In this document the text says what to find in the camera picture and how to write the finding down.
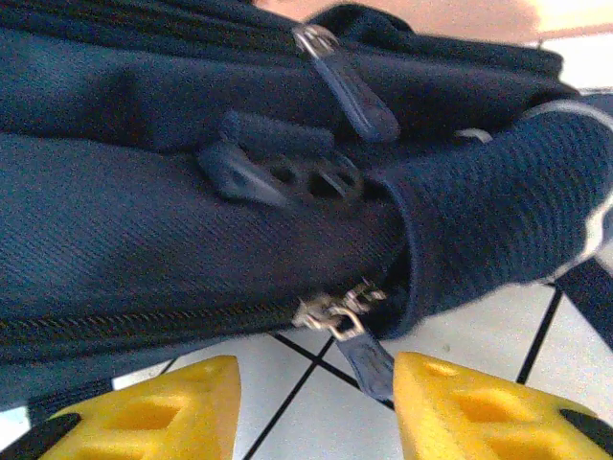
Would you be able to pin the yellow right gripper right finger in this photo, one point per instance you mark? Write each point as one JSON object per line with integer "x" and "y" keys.
{"x": 479, "y": 417}

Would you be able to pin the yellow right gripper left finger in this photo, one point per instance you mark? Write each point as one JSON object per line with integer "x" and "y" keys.
{"x": 158, "y": 417}

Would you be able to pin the navy blue backpack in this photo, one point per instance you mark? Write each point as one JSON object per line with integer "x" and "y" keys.
{"x": 191, "y": 215}

